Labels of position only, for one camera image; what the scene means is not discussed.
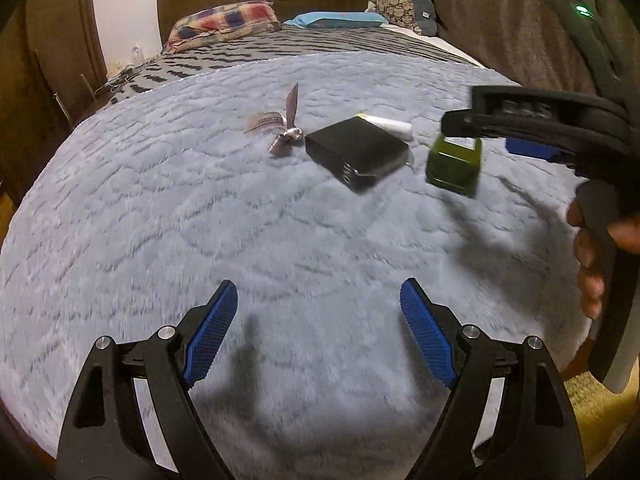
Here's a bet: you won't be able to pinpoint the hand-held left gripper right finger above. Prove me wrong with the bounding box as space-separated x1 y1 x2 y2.
399 278 586 480

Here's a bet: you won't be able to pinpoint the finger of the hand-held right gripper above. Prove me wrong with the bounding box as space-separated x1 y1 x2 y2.
442 108 501 140
505 136 577 164

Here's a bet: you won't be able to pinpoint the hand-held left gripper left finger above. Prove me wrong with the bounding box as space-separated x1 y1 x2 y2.
56 280 239 480

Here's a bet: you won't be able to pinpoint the person's right hand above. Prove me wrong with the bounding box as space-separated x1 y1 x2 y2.
566 200 640 321

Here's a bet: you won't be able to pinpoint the white tube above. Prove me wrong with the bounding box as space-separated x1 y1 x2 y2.
360 113 414 140

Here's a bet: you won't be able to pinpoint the white bed sheet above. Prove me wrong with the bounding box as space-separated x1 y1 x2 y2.
430 34 488 68

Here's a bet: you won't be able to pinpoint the brown curtain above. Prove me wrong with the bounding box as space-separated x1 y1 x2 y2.
376 0 640 97

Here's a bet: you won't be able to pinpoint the black box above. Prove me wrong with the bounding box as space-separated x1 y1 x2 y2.
304 117 410 194

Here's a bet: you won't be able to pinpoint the grey fluffy blanket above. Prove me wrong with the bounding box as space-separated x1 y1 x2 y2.
0 51 598 480

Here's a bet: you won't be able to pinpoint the brown patterned cushion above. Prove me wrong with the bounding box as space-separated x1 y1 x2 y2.
375 0 434 27

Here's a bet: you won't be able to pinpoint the blue pillow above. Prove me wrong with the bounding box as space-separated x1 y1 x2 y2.
282 11 389 30

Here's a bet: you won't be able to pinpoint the grey black striped blanket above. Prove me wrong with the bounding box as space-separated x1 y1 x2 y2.
102 25 487 107

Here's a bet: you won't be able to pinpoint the brown feather toy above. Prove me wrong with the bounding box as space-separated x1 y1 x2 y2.
243 82 305 159

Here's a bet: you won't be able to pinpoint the plaid pillow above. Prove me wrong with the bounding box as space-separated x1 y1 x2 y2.
162 2 282 55

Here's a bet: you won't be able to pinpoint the wooden chair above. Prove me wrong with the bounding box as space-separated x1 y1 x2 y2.
50 73 98 127

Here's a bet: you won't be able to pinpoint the dark wooden wardrobe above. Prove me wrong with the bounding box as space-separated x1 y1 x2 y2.
0 0 109 203

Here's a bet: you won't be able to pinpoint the cables and chargers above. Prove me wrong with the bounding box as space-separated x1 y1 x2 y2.
105 62 156 92

